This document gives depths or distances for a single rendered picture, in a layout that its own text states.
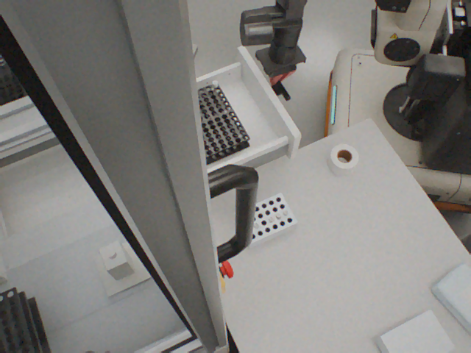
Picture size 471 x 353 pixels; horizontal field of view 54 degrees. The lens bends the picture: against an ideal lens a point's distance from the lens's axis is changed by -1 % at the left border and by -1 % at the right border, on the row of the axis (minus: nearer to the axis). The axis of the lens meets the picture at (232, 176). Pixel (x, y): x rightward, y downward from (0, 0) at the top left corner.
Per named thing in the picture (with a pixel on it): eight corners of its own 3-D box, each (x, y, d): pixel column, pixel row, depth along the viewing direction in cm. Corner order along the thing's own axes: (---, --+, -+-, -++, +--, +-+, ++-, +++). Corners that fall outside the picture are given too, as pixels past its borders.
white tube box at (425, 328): (422, 312, 102) (430, 309, 97) (445, 350, 98) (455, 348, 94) (373, 339, 99) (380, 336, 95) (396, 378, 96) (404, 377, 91)
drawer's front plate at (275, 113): (242, 72, 123) (243, 43, 113) (296, 158, 112) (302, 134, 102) (236, 74, 123) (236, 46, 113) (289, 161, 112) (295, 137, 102)
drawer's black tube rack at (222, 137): (218, 97, 118) (217, 81, 112) (249, 151, 111) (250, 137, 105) (136, 130, 114) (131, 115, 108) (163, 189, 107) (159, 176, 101)
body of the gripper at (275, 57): (253, 56, 106) (257, 33, 99) (292, 44, 108) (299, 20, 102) (266, 77, 103) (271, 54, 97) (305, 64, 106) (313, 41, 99)
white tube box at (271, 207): (280, 198, 114) (281, 192, 110) (296, 228, 110) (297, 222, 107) (234, 218, 112) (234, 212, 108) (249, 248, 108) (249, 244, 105)
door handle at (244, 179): (244, 232, 48) (249, 140, 31) (255, 254, 47) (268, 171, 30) (201, 253, 47) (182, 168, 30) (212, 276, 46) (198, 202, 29)
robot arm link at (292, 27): (307, 26, 93) (300, 6, 96) (274, 28, 92) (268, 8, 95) (300, 49, 99) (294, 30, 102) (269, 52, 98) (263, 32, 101)
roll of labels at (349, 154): (339, 146, 120) (342, 138, 116) (360, 163, 118) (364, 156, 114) (321, 163, 118) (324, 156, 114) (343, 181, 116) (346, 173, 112)
